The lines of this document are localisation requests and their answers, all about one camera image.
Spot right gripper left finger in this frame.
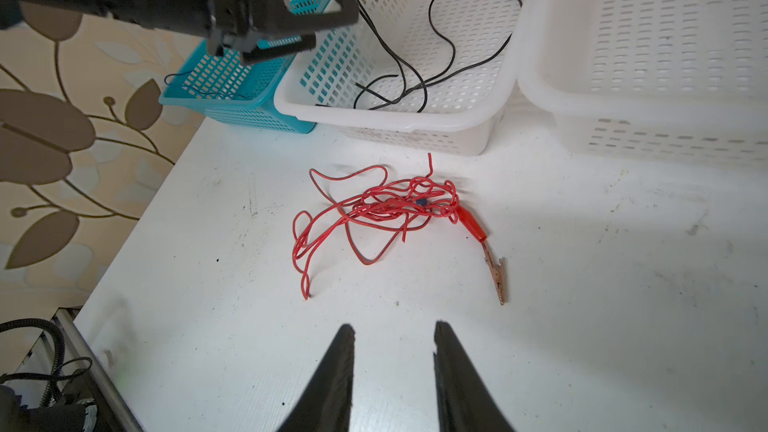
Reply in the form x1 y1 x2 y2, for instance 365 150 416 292
278 324 355 431

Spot white plastic basket right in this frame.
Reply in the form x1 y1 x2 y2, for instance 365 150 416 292
518 0 767 169

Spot teal plastic basket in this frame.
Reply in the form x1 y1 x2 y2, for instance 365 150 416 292
159 0 320 134

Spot black cable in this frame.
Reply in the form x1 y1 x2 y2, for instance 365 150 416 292
316 0 430 114
367 0 524 110

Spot white plastic basket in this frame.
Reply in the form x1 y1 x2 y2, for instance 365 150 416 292
518 0 767 169
275 0 524 156

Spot red cable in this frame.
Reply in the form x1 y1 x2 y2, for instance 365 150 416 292
291 153 509 306

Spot white plastic basket left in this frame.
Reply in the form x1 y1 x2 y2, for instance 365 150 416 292
275 0 524 156

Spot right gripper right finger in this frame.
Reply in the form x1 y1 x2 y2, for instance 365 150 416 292
433 321 514 432

